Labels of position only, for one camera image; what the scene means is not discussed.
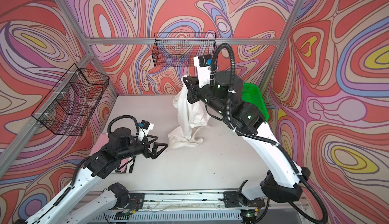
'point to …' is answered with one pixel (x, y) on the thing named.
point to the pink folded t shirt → (102, 141)
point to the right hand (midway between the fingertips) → (186, 83)
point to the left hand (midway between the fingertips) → (164, 141)
